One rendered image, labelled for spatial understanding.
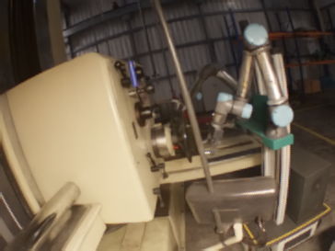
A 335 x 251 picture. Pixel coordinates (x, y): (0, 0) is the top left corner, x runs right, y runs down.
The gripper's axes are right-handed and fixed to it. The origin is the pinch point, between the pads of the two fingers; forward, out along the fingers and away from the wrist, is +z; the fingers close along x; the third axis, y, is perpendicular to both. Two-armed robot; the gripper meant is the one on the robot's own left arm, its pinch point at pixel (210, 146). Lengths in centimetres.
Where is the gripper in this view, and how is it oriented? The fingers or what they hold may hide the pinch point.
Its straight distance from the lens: 108.2
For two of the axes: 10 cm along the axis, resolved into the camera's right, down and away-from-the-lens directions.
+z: -1.8, 9.1, 3.6
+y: -9.8, -1.8, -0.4
